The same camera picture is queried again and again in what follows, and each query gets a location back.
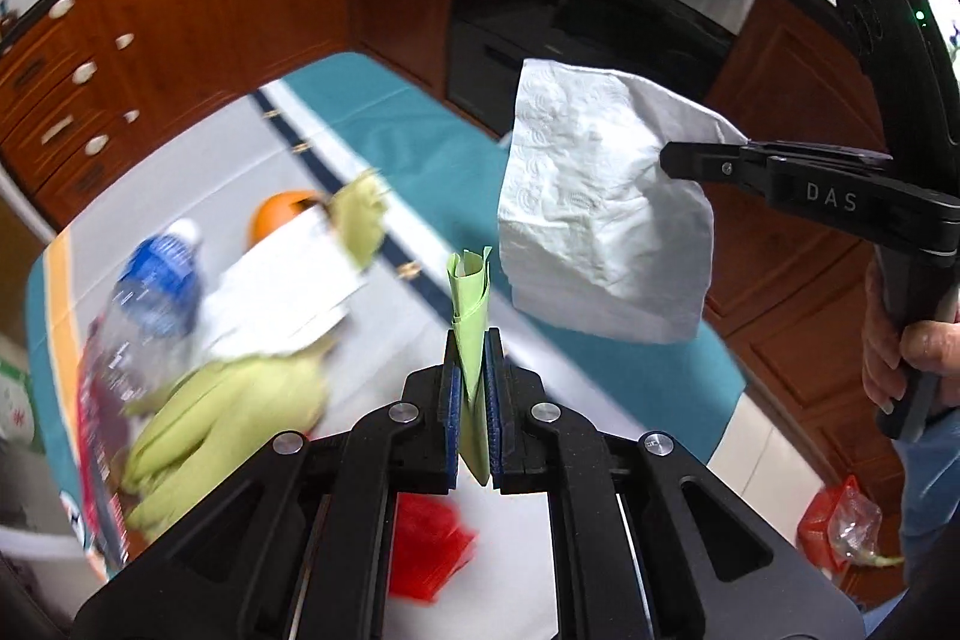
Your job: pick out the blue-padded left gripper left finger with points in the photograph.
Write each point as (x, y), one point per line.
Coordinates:
(297, 542)

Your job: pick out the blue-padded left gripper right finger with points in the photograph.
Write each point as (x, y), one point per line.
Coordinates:
(646, 541)

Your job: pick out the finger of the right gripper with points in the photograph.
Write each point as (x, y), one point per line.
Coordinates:
(728, 162)

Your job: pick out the white paper napkin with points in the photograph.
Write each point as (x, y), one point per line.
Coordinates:
(594, 236)

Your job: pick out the clear plastic water bottle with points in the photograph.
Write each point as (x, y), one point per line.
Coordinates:
(144, 337)

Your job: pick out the light green paper sheet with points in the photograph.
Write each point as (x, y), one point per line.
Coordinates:
(469, 280)

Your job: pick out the orange fruit peel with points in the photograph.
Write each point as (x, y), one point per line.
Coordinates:
(281, 209)

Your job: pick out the red foil snack bag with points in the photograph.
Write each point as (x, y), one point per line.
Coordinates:
(103, 436)

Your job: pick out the brown wooden kitchen cabinets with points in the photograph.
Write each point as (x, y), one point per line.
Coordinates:
(91, 87)

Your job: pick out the person's right hand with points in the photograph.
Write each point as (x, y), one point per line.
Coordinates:
(927, 346)

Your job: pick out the small red wrapper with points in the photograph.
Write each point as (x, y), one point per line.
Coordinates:
(431, 544)

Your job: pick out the green corn husk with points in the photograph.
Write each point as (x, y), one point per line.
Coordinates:
(264, 335)

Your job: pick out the red plastic bag on floor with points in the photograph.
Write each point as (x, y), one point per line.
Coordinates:
(840, 529)

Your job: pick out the green white paper bag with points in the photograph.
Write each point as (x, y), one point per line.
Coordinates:
(18, 417)

